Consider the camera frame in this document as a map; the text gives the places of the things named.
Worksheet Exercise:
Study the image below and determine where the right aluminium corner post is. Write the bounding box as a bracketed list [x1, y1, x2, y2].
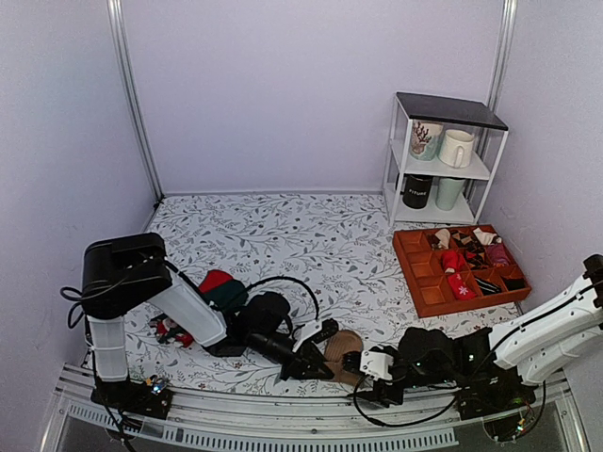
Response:
[486, 0, 518, 112]

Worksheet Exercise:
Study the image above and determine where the red rolled sock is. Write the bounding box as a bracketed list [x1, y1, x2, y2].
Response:
[441, 250, 466, 274]

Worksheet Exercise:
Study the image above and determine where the white metal shelf rack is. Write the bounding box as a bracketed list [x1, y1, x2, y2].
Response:
[383, 92, 509, 225]

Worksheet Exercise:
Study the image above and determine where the aluminium corner post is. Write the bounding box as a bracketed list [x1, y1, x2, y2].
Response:
[486, 0, 518, 112]
[106, 0, 165, 203]

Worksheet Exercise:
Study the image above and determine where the white ceramic mug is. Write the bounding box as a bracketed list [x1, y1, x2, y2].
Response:
[438, 129, 475, 169]

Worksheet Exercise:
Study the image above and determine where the beige patterned sock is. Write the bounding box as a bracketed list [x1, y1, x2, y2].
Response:
[427, 229, 451, 250]

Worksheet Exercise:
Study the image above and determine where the black folded sock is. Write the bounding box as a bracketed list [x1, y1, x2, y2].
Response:
[501, 277, 528, 291]

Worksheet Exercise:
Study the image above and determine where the black mug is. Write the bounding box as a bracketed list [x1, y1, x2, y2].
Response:
[402, 174, 432, 209]

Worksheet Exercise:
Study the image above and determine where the pale green cup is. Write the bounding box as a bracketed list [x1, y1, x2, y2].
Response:
[435, 178, 465, 211]

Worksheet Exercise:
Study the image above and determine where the purple rolled sock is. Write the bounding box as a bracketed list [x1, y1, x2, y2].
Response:
[485, 243, 512, 266]

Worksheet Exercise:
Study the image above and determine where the orange wooden divider tray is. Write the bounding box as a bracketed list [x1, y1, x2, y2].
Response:
[393, 225, 531, 317]

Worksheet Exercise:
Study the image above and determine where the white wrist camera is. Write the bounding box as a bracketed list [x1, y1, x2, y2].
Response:
[292, 320, 322, 353]
[360, 350, 394, 381]

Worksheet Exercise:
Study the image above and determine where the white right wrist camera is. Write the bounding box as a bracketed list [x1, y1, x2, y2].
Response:
[360, 350, 394, 381]

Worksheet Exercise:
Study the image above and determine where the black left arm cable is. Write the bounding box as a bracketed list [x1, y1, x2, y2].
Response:
[59, 276, 320, 331]

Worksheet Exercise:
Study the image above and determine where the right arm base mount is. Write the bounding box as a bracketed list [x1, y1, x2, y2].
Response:
[455, 365, 536, 420]

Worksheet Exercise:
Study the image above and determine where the black striped sock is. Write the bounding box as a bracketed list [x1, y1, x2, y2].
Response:
[475, 277, 502, 296]

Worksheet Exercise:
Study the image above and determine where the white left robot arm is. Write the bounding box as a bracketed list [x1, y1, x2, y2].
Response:
[81, 233, 338, 409]

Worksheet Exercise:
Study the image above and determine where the tan ribbed sock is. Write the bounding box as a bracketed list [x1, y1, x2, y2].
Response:
[324, 330, 364, 386]

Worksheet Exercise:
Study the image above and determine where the red snowflake sock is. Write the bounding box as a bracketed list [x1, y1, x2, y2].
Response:
[447, 273, 477, 300]

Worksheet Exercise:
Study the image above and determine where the left aluminium corner post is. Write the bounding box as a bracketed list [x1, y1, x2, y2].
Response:
[106, 0, 165, 203]

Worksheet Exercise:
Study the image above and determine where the floral patterned table mat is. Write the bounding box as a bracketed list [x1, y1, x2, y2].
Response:
[125, 194, 518, 397]

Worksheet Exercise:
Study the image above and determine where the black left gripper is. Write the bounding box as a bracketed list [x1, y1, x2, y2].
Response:
[247, 331, 332, 383]

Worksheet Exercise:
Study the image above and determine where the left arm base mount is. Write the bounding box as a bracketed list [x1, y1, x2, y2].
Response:
[90, 372, 173, 420]

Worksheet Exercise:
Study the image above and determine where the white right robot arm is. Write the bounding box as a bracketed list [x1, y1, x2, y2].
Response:
[343, 254, 602, 412]

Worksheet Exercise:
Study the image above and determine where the red and green sock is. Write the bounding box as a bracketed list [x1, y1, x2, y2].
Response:
[149, 270, 248, 354]

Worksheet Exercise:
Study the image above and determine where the aluminium front rail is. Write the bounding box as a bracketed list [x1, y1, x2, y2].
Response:
[40, 364, 590, 452]

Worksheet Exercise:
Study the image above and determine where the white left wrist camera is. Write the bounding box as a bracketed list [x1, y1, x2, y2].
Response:
[292, 320, 322, 353]

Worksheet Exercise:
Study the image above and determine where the coral pattern mug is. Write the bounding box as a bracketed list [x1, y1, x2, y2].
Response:
[410, 120, 444, 161]

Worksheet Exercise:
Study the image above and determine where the brown argyle sock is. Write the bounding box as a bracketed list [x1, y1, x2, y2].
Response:
[450, 229, 490, 270]

